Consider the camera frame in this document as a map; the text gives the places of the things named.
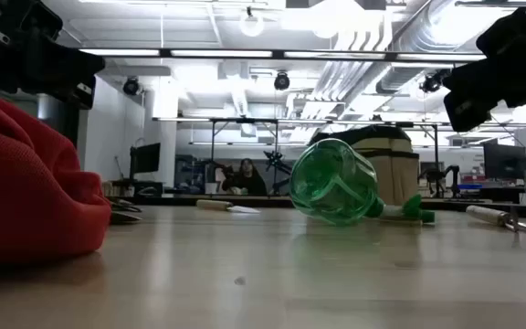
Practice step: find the red knit glove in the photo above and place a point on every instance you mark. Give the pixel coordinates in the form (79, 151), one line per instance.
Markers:
(30, 183)

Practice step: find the black overhead light bar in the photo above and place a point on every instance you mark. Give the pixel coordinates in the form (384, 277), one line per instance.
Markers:
(276, 54)

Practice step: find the large black computer monitor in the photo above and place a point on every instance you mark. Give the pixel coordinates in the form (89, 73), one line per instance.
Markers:
(504, 161)

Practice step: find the beige canvas gardening bag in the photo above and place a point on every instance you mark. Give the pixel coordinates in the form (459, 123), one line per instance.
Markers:
(395, 169)

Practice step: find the green plastic spray bottle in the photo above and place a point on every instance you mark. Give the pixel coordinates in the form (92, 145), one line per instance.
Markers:
(331, 183)

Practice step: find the silver ventilation duct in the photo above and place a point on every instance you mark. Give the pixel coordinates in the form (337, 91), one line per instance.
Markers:
(423, 36)

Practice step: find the black ceiling camera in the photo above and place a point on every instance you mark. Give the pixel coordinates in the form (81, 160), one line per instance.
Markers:
(433, 82)
(281, 81)
(131, 86)

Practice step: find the small black computer monitor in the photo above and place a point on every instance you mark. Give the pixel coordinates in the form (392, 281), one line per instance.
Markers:
(146, 157)

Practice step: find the seated person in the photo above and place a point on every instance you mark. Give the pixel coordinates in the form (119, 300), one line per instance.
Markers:
(247, 180)

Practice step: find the white bucket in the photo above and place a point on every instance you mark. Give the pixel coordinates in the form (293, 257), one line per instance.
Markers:
(211, 188)

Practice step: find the round white ceiling lamp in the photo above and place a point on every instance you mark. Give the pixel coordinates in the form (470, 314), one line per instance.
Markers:
(251, 25)

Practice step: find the black metal frame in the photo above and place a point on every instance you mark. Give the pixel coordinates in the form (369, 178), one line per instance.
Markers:
(245, 120)

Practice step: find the black background robot arm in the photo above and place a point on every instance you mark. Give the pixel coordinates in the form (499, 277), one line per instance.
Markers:
(436, 176)
(276, 162)

